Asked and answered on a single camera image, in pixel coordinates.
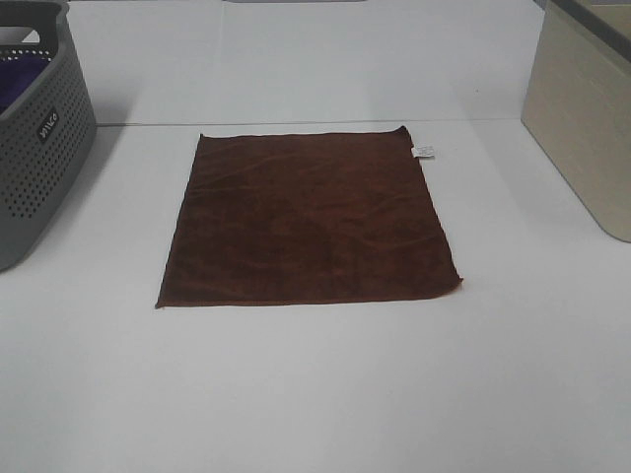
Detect white towel label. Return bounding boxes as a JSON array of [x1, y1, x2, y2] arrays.
[[411, 146, 436, 160]]

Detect brown towel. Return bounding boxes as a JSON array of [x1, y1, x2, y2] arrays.
[[157, 127, 461, 307]]

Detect purple cloth in basket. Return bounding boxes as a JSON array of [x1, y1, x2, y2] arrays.
[[0, 56, 49, 112]]

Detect grey perforated basket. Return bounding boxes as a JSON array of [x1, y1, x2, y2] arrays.
[[1, 1, 96, 269]]

